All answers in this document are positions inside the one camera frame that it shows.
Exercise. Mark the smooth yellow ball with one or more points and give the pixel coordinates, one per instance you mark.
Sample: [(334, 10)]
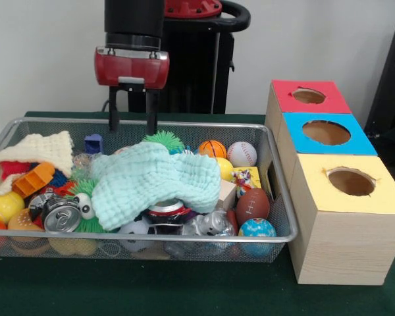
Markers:
[(225, 168)]

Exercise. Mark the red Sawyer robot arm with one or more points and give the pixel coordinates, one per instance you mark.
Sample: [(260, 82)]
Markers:
[(133, 19)]

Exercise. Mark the cream knitted cloth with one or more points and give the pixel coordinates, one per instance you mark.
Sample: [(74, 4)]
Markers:
[(46, 148)]

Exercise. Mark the brown football toy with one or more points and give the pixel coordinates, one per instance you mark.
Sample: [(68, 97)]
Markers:
[(252, 207)]

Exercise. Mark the wooden box with three holes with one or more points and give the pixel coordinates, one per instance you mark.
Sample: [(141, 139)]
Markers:
[(342, 250)]

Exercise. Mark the shallow mesh bin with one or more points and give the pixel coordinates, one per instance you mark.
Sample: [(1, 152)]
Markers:
[(217, 131)]

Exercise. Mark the blue globe ball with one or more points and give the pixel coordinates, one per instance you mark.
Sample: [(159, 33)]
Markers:
[(257, 232)]

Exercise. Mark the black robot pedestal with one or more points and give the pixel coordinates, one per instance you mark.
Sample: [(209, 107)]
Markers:
[(200, 66)]

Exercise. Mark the orange basketball toy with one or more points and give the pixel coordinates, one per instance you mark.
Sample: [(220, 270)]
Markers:
[(212, 148)]

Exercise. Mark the mint green cloth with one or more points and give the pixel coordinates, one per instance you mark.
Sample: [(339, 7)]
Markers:
[(151, 181)]

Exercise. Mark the large green spiky eyed ball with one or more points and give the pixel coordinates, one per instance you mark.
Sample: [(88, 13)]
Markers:
[(85, 204)]

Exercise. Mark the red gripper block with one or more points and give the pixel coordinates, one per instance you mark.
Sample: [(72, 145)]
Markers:
[(131, 67)]

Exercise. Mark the small green spiky ball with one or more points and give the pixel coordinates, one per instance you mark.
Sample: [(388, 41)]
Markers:
[(164, 138)]

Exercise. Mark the white baseball toy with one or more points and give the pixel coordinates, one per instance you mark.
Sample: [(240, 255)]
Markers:
[(242, 154)]

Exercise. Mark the black and white soccer ball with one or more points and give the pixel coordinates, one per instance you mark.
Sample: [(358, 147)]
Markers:
[(135, 230)]

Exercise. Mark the black monitor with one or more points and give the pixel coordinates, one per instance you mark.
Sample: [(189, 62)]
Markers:
[(388, 82)]

